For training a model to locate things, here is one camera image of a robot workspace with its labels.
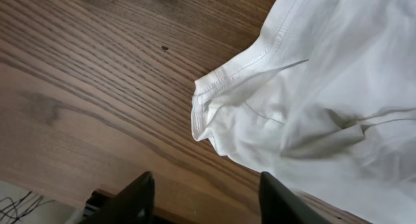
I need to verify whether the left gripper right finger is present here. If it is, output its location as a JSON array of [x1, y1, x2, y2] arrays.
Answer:
[[259, 171, 330, 224]]

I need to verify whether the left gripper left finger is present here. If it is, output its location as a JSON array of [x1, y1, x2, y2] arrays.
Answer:
[[80, 171, 155, 224]]

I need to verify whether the white t-shirt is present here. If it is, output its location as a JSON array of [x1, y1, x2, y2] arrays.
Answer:
[[191, 0, 415, 223]]

